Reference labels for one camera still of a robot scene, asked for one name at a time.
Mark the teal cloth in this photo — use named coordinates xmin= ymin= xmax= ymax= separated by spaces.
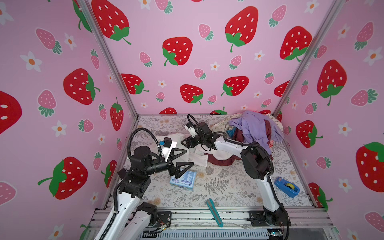
xmin=227 ymin=127 xmax=238 ymax=139

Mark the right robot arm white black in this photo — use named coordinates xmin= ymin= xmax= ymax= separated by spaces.
xmin=182 ymin=122 xmax=291 ymax=227

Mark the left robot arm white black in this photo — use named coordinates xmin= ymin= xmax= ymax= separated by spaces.
xmin=96 ymin=128 xmax=194 ymax=240

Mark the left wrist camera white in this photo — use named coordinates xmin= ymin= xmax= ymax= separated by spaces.
xmin=159 ymin=137 xmax=177 ymax=163

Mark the teal utility knife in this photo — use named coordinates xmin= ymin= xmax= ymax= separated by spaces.
xmin=206 ymin=199 xmax=224 ymax=228

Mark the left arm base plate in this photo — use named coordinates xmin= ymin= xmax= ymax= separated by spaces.
xmin=147 ymin=211 xmax=172 ymax=228

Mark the floral patterned cloth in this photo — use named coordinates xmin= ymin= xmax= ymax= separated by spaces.
xmin=211 ymin=114 xmax=242 ymax=132

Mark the lavender cloth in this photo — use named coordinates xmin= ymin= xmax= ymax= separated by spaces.
xmin=230 ymin=111 xmax=284 ymax=150

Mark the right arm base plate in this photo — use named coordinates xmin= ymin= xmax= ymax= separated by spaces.
xmin=247 ymin=209 xmax=292 ymax=227

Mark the blue tissue pack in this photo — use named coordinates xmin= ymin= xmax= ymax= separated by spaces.
xmin=170 ymin=171 xmax=197 ymax=190

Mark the white cloth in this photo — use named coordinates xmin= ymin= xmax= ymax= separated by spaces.
xmin=156 ymin=134 xmax=208 ymax=168

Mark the blue tape dispenser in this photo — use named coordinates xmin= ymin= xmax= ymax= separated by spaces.
xmin=274 ymin=177 xmax=300 ymax=198

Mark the maroon cloth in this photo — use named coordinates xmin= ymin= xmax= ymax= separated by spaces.
xmin=204 ymin=120 xmax=273 ymax=166

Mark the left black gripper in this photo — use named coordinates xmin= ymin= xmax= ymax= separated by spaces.
xmin=144 ymin=148 xmax=192 ymax=181

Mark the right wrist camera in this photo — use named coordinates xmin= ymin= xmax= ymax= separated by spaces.
xmin=185 ymin=115 xmax=200 ymax=137

